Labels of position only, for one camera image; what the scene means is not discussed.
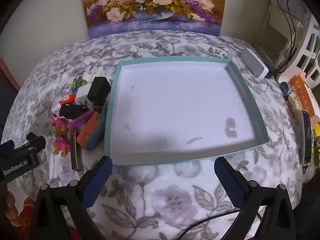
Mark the beige round object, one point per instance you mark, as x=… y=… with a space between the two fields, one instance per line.
x=295 y=106

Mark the person's left hand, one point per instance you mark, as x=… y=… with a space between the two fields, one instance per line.
x=11 y=205

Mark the blue-grey case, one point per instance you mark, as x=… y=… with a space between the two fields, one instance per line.
x=96 y=136

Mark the flower painting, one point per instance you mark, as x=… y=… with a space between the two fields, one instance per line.
x=155 y=5

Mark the orange case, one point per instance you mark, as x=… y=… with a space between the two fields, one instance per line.
x=87 y=130

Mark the purple lighter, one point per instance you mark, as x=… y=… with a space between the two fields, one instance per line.
x=80 y=120

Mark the smartphone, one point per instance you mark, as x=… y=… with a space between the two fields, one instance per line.
x=306 y=140

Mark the black charger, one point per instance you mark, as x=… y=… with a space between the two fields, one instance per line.
x=98 y=90

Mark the brass harmonica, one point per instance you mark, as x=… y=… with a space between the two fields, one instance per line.
x=75 y=155

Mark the red patterned cloth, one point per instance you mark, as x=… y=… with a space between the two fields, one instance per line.
x=25 y=220

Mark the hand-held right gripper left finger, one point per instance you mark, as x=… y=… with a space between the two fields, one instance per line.
x=98 y=180

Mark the teal white tray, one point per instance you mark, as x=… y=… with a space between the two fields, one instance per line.
x=175 y=105

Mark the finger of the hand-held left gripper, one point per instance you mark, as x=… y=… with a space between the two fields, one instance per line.
x=38 y=143
x=31 y=136

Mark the colourful plastic block toy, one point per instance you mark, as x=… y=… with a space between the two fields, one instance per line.
x=76 y=83

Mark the white rectangular box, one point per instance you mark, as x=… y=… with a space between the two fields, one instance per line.
x=253 y=62

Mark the brown wooden frame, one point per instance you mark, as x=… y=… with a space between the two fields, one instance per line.
x=7 y=75

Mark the orange white toy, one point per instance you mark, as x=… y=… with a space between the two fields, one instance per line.
x=65 y=101

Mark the black toy car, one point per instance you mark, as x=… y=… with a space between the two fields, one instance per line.
x=71 y=111

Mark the white stool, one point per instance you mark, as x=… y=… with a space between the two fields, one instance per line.
x=275 y=25

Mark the orange packet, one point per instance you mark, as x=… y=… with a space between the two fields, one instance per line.
x=302 y=90

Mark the white plastic basket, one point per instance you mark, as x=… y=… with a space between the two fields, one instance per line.
x=310 y=47

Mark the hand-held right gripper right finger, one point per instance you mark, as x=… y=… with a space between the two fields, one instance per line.
x=228 y=182

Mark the cream plastic holder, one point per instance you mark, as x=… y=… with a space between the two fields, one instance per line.
x=98 y=72

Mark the white charger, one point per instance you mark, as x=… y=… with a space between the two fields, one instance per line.
x=81 y=93

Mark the pink puppy toy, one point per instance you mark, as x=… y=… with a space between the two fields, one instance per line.
x=61 y=132

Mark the blue wrist watch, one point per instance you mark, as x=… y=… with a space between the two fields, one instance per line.
x=285 y=88

